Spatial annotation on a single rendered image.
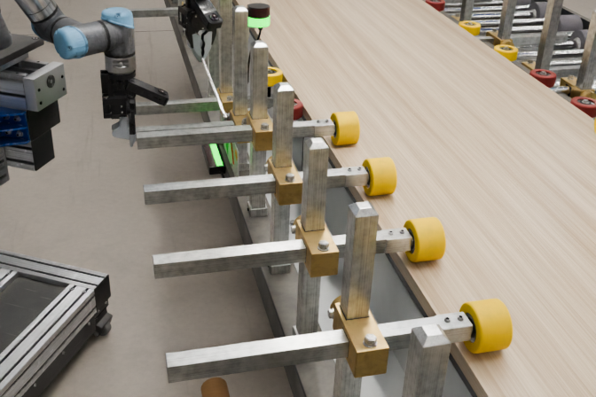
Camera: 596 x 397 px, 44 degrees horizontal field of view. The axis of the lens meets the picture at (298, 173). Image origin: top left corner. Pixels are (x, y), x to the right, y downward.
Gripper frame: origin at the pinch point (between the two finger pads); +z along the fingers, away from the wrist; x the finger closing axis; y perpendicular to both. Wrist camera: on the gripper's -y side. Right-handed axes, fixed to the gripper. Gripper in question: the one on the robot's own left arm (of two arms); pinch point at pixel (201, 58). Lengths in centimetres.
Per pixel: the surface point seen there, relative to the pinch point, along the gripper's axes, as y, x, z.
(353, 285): -113, 34, -7
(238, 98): -19.4, -0.6, 5.3
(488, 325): -125, 17, 0
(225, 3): 3.9, -9.9, -13.8
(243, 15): -19.7, -1.9, -17.5
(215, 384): -33, 15, 89
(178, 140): -39.9, 26.9, 2.5
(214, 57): 28.2, -18.9, 11.6
